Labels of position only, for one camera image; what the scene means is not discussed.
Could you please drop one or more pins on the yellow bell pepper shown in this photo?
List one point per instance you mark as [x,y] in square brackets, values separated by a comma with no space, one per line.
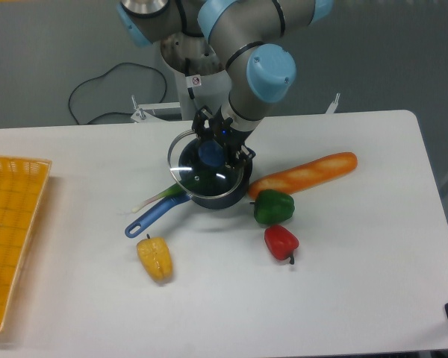
[155,257]

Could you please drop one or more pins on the white metal base frame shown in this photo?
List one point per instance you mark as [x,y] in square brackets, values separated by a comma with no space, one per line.
[150,112]

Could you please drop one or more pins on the dark blue saucepan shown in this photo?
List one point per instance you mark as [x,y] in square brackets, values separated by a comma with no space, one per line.
[159,208]

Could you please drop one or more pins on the green onion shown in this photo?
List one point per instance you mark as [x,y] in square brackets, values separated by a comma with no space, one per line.
[183,186]

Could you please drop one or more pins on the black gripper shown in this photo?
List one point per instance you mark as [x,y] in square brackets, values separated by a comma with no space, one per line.
[226,133]

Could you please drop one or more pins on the glass pot lid blue knob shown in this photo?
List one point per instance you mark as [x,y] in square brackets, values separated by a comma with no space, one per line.
[188,157]

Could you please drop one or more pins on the orange baguette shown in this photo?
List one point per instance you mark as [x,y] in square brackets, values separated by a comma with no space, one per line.
[307,175]

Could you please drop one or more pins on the yellow woven basket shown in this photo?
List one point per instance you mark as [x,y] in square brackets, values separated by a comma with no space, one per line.
[22,184]

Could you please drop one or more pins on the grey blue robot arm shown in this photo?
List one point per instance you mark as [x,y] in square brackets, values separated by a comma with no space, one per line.
[242,35]

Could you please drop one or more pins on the red bell pepper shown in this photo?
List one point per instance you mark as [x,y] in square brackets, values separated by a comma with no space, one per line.
[281,243]

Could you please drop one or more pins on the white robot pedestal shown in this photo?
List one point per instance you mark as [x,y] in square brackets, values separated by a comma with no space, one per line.
[200,78]

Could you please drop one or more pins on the green bell pepper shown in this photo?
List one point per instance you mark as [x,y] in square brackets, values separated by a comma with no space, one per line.
[273,207]

